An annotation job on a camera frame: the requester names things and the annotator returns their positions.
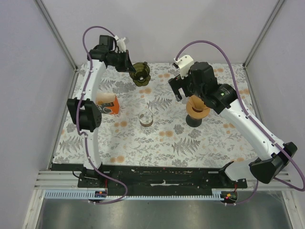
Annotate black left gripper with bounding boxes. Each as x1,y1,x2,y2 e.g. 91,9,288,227
109,51,136,74

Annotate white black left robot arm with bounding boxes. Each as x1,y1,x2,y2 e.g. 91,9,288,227
67,35,135,170

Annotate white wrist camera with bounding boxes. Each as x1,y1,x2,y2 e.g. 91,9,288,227
114,36,128,53
174,55,194,79

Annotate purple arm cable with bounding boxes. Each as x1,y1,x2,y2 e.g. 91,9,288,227
175,40,305,206
76,25,128,205

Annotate dark green glass jar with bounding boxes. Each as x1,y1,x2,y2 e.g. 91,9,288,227
129,62,151,87

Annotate white slotted cable duct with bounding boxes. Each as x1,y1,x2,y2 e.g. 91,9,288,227
44,189,237,201

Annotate right aluminium frame post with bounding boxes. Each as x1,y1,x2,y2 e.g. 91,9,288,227
243,0,286,69

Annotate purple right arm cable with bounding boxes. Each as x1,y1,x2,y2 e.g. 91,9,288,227
175,40,305,206

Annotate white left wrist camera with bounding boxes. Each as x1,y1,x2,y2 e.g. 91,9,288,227
114,36,128,53

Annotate brown paper coffee filters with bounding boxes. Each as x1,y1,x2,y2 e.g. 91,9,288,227
95,92,116,105

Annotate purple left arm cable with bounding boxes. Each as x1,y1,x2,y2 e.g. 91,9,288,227
76,25,128,205

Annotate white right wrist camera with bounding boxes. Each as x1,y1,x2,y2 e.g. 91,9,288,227
174,55,194,79

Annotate single brown paper coffee filter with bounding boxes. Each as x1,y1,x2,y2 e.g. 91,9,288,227
188,95,207,112

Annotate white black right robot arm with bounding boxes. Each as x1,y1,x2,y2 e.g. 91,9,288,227
168,61,297,188

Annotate floral patterned table mat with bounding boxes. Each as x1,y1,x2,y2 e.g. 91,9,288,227
52,62,275,170

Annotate round bamboo dripper holder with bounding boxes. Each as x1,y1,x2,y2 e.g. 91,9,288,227
186,96,210,119

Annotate orange coffee filter box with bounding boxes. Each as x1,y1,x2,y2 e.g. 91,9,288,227
96,96,120,115

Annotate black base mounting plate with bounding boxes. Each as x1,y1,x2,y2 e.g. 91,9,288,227
76,163,247,191

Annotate aluminium front rail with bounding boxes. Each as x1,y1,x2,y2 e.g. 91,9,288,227
34,171,292,191

